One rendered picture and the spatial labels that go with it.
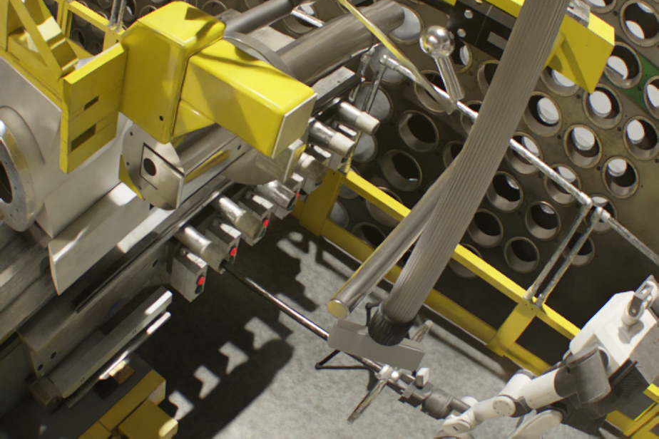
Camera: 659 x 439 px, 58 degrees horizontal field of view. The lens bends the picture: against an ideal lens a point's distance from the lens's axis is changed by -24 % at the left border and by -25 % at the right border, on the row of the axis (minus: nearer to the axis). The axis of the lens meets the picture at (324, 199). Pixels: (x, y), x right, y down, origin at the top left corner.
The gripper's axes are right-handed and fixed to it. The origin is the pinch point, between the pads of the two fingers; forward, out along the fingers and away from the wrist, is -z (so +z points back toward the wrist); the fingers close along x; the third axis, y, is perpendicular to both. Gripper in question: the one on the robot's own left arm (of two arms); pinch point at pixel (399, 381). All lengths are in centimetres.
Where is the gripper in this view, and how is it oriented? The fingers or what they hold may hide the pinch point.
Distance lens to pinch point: 206.1
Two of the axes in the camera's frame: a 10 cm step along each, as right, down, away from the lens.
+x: 4.7, -3.3, 8.2
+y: 3.6, -7.7, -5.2
